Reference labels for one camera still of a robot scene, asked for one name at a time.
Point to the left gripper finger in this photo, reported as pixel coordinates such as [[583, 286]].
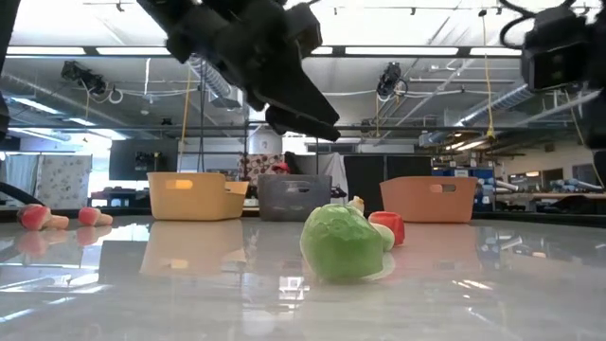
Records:
[[293, 90], [298, 125]]

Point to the person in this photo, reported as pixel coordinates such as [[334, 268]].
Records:
[[280, 167]]

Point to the white hanging cloth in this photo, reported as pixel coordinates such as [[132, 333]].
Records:
[[333, 166]]

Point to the brown polka dot cloth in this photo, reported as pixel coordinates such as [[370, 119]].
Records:
[[251, 166]]

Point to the grey plastic basket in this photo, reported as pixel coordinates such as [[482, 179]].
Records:
[[293, 208]]

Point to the wooden workbench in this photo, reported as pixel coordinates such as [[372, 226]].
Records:
[[544, 195]]

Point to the thin black pole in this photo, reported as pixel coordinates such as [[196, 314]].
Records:
[[202, 132]]

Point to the cream garlic bulb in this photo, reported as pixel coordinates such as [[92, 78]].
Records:
[[357, 203]]

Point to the green lettuce head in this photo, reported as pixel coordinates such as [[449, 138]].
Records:
[[341, 244]]

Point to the yellow plastic basket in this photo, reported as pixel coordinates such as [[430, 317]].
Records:
[[199, 203]]

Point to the blue cabinet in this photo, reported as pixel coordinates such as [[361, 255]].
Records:
[[485, 184]]

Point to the pale green vegetable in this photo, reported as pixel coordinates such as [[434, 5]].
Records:
[[387, 237]]

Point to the orange plastic basket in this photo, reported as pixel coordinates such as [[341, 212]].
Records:
[[426, 203]]

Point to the long ceiling light bar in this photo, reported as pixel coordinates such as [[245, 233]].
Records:
[[94, 50]]

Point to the black monitor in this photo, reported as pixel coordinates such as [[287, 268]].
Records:
[[128, 163]]

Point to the floral curtain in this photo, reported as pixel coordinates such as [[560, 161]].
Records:
[[64, 182]]

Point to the white curtain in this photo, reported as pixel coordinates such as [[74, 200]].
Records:
[[21, 175]]

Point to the narrow silver air duct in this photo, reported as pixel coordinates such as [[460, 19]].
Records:
[[213, 80]]

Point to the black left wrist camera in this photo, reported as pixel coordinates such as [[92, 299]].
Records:
[[305, 28]]

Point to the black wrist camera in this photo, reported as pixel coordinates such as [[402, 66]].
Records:
[[305, 28], [556, 47]]

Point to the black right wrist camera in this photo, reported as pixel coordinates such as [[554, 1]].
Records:
[[556, 47]]

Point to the black ceiling camera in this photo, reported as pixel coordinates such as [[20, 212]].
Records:
[[390, 78], [83, 76]]

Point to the wide silver air duct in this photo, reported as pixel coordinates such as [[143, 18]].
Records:
[[497, 102]]

